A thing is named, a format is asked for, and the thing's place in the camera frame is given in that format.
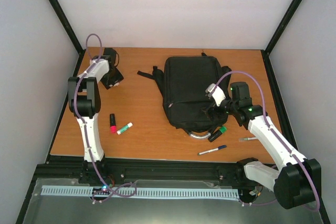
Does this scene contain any black student backpack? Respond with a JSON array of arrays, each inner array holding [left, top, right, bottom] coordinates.
[[138, 54, 231, 134]]

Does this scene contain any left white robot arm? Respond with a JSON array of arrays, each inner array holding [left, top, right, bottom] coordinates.
[[68, 48, 124, 184]]

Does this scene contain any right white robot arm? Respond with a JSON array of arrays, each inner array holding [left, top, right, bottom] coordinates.
[[206, 82, 321, 210]]

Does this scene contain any green cap black highlighter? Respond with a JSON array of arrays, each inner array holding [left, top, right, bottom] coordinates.
[[208, 126, 227, 142]]

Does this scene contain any blue cap white pen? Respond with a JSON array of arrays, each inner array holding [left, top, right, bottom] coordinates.
[[197, 145, 227, 156]]

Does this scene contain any grey white pen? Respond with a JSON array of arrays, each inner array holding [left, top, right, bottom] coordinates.
[[239, 137, 258, 142]]

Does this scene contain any pink cap black highlighter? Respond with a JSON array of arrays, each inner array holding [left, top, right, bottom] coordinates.
[[109, 113, 117, 133]]

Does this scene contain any green white glue stick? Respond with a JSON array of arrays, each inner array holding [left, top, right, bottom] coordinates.
[[117, 122, 133, 135]]

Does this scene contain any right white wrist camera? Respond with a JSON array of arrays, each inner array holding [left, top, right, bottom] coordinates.
[[205, 83, 226, 107]]

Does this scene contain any black aluminium frame rail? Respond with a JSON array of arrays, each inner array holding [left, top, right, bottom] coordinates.
[[33, 155, 259, 188]]

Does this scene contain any light blue cable duct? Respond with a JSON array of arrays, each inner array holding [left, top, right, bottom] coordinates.
[[40, 185, 239, 201]]

